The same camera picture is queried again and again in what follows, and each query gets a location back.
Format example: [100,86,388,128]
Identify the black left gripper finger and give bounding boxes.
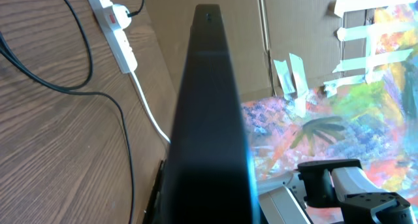
[142,161,165,224]

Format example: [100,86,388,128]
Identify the Samsung Galaxy smartphone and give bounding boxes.
[161,4,260,223]

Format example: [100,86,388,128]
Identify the black USB charging cable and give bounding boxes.
[0,0,146,224]

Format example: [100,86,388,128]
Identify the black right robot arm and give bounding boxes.
[257,159,417,224]

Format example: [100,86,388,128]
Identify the white charger adapter plug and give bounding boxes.
[103,4,132,31]

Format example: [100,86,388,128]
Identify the white power extension strip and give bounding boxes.
[88,0,138,74]

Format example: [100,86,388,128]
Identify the colourful painted sheet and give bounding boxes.
[240,0,418,224]

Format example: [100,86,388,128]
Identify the white power strip cord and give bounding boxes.
[129,70,172,144]

